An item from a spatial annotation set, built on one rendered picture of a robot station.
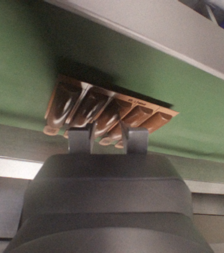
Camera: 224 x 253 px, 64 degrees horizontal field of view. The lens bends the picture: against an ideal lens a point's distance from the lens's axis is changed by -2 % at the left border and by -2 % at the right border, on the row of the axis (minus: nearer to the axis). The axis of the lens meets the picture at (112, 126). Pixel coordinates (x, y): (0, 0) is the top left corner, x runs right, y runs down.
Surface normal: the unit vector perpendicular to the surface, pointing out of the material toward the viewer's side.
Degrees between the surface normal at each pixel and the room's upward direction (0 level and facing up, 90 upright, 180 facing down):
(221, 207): 90
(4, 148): 90
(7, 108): 2
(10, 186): 90
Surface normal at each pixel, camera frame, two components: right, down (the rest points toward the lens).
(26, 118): 0.00, 0.88
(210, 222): 0.43, -0.43
